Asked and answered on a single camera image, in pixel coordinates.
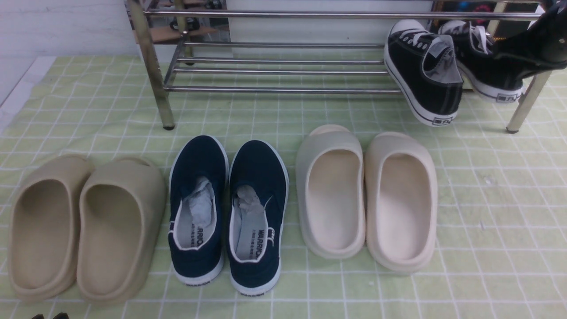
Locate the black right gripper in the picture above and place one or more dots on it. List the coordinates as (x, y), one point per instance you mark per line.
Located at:
(541, 48)

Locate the black canvas sneaker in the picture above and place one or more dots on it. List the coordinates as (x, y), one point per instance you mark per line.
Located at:
(424, 66)
(495, 80)

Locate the navy slip-on shoe right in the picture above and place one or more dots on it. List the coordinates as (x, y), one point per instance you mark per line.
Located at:
(259, 190)

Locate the navy slip-on shoe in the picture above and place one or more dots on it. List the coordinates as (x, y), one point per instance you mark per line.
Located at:
(259, 190)
(197, 183)

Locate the navy slip-on shoe left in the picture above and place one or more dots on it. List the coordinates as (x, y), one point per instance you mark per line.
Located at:
(197, 183)

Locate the metal shoe rack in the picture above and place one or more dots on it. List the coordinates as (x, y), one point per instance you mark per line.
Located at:
(246, 40)

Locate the green checkered cloth mat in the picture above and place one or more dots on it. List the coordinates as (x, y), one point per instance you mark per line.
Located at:
(501, 239)

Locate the cream slipper right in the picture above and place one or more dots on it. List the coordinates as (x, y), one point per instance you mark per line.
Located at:
(402, 202)

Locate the cream slipper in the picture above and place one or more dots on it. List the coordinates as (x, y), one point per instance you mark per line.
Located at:
(329, 186)
(402, 202)

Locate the cream slipper left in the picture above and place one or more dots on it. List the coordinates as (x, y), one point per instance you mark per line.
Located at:
(329, 186)

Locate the tan slipper right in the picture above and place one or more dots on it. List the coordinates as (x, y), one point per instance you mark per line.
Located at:
(121, 209)

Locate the tan slipper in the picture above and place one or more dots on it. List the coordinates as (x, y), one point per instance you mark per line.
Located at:
(45, 228)
(121, 209)

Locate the tan slipper left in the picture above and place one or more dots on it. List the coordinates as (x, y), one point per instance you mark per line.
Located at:
(45, 228)

